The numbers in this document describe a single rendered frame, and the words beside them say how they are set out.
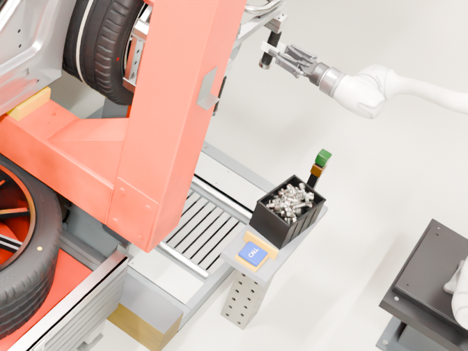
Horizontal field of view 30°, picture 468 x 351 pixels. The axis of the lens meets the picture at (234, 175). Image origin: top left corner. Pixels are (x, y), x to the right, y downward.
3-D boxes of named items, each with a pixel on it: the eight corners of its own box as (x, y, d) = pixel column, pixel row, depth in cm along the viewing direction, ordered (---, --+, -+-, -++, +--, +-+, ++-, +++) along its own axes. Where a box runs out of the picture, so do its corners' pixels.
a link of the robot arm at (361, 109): (326, 104, 278) (341, 92, 288) (368, 129, 274) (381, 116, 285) (340, 76, 272) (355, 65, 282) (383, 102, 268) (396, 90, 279)
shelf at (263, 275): (285, 186, 300) (287, 180, 298) (326, 213, 296) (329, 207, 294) (219, 258, 271) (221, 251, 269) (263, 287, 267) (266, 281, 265)
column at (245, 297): (234, 297, 315) (265, 223, 286) (257, 313, 313) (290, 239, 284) (219, 314, 308) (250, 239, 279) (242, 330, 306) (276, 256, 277)
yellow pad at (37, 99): (14, 77, 266) (16, 65, 263) (49, 100, 263) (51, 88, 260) (-18, 97, 257) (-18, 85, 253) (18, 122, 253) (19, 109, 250)
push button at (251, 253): (248, 244, 273) (249, 239, 271) (266, 256, 271) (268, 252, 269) (236, 257, 268) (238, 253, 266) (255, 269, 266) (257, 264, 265)
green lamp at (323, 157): (319, 155, 285) (322, 147, 283) (329, 162, 284) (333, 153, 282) (313, 161, 283) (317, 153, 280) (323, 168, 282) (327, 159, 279)
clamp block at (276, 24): (262, 15, 284) (266, 1, 280) (285, 28, 282) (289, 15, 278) (254, 21, 280) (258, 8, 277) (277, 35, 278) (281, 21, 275)
